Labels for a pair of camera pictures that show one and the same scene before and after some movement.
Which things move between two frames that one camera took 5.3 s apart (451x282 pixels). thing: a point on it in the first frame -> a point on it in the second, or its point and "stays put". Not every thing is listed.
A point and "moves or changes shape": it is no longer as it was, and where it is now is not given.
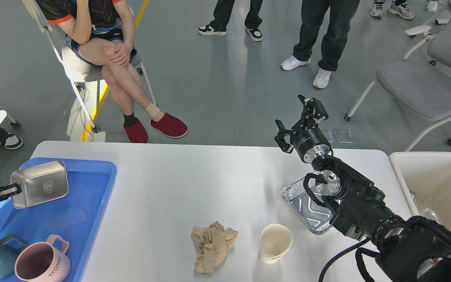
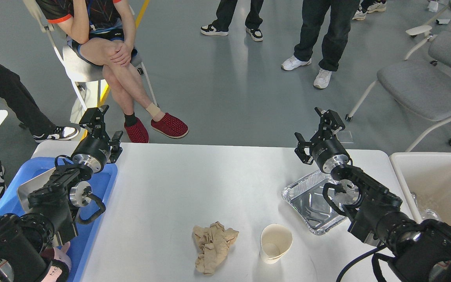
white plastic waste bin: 442,188 stays put
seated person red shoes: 101,33 stays put
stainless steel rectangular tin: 40,184 moves or changes shape
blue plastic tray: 78,217 -> 8,203
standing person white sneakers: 313,14 stays put
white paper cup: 275,240 stays put
